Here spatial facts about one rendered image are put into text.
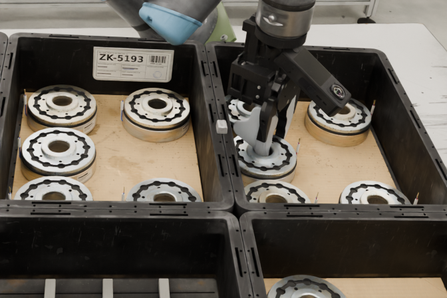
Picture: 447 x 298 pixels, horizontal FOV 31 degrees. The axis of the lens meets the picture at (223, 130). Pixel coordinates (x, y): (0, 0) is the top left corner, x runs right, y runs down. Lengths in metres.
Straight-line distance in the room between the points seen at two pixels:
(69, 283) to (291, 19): 0.43
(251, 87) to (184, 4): 0.16
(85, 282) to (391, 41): 1.10
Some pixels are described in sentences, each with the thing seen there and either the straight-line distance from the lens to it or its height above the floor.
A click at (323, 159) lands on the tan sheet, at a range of 1.24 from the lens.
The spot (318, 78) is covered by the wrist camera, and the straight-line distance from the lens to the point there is 1.10.
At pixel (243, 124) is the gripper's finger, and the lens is 1.16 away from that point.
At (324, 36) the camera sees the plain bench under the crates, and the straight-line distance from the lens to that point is 1.85.
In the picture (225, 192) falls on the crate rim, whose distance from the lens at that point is 0.99.
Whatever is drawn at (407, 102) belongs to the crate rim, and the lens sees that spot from 1.24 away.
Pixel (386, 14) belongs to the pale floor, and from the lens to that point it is 3.62.
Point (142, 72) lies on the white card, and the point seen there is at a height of 0.87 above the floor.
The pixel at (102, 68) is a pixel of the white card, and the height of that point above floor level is 0.88.
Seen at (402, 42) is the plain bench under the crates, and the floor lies 0.70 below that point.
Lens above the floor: 1.57
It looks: 36 degrees down
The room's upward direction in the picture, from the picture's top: 9 degrees clockwise
